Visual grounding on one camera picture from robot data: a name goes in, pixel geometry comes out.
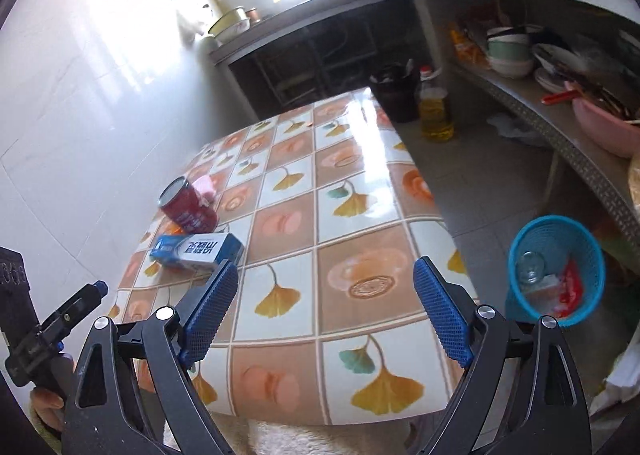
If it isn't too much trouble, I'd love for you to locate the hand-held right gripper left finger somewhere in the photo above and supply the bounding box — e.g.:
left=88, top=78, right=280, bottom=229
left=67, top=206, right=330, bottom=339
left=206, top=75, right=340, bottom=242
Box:
left=62, top=259, right=240, bottom=455

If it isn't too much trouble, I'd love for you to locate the white rag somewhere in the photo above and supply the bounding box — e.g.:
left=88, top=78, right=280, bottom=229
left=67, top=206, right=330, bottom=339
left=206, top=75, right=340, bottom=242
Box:
left=487, top=112, right=548, bottom=148

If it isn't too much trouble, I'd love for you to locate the stack of white plates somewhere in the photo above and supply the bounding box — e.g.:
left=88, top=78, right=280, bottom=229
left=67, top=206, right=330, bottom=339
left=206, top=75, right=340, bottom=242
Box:
left=532, top=42, right=581, bottom=94

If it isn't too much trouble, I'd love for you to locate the red drink can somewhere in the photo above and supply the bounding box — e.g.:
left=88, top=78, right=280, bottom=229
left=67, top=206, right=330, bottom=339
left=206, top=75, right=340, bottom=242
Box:
left=159, top=176, right=220, bottom=234

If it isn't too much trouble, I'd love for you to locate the pile of kitchen utensils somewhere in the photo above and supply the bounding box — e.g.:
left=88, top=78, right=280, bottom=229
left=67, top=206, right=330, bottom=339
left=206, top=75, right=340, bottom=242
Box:
left=575, top=47, right=640, bottom=123

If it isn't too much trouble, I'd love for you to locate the pale green ceramic bowl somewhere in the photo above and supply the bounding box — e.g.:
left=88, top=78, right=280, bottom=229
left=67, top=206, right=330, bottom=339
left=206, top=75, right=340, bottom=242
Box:
left=487, top=40, right=533, bottom=62

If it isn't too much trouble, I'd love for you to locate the pink plastic basin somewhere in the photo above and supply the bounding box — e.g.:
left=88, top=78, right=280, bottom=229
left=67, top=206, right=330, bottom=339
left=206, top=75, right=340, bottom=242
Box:
left=565, top=80, right=640, bottom=159

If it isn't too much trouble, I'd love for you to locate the red-handled utensil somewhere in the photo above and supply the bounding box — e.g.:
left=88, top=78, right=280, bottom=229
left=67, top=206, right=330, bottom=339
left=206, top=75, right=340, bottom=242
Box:
left=542, top=90, right=583, bottom=106

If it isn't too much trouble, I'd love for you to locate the orange food packet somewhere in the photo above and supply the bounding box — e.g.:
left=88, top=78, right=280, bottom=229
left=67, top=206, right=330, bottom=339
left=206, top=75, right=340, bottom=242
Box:
left=447, top=22, right=488, bottom=66

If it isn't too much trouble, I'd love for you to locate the black plastic bucket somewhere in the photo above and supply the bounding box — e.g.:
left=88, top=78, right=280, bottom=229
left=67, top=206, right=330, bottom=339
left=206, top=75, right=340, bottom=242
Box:
left=369, top=62, right=421, bottom=123

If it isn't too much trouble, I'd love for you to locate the white ceramic bowl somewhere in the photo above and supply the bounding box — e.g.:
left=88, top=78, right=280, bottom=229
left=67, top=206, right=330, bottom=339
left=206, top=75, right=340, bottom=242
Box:
left=490, top=57, right=535, bottom=80

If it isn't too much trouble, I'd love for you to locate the embossed metal shelf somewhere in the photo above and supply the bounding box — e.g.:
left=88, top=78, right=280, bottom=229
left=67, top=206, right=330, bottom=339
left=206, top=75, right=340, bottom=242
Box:
left=445, top=55, right=640, bottom=246

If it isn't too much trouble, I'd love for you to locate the person's cream fleece clothing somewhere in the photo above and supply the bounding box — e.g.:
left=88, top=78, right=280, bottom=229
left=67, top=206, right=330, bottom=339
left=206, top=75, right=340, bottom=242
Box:
left=160, top=412, right=421, bottom=455

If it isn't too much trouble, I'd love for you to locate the white sack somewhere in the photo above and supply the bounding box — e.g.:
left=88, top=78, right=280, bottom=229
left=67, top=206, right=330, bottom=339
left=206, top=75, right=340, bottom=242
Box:
left=590, top=345, right=640, bottom=416

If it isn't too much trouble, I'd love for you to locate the clear red-printed plastic wrapper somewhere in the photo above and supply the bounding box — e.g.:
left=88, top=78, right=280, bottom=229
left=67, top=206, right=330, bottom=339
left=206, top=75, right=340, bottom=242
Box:
left=550, top=260, right=586, bottom=311

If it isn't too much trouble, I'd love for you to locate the pink mesh sponge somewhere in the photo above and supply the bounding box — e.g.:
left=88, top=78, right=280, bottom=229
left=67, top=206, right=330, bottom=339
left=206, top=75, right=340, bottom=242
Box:
left=192, top=174, right=221, bottom=200

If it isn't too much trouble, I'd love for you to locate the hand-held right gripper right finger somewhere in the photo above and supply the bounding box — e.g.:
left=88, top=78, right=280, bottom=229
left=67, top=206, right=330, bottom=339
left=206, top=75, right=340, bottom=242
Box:
left=412, top=256, right=594, bottom=455

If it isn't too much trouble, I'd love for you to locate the white enamel basin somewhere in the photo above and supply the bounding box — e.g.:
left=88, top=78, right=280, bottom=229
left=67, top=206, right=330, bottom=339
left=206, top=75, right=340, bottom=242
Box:
left=207, top=6, right=251, bottom=43

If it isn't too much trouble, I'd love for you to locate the person's left hand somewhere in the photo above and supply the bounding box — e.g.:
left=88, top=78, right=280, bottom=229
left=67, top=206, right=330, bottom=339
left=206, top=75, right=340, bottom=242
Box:
left=29, top=387, right=67, bottom=434

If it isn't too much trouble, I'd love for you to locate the blue and white carton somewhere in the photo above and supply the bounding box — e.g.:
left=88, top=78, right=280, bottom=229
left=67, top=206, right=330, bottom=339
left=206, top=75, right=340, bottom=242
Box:
left=150, top=232, right=246, bottom=272

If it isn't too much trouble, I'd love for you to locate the tile-patterned tablecloth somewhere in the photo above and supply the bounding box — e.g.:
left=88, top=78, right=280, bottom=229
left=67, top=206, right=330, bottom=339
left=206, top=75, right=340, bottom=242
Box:
left=107, top=87, right=473, bottom=428

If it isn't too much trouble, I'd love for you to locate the blue plastic basket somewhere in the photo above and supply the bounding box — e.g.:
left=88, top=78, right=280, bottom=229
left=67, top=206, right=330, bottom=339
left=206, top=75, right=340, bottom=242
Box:
left=505, top=215, right=606, bottom=328

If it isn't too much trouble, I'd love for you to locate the clear glass jar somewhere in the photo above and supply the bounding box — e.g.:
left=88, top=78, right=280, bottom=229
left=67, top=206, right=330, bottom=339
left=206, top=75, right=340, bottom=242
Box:
left=515, top=250, right=548, bottom=286

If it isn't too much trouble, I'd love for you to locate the yellow cooking oil bottle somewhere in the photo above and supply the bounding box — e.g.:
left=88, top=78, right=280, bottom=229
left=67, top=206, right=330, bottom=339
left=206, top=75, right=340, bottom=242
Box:
left=417, top=66, right=456, bottom=142

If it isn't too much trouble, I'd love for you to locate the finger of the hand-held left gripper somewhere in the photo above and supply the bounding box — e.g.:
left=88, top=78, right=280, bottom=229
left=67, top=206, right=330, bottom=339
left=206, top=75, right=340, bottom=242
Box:
left=37, top=280, right=109, bottom=342

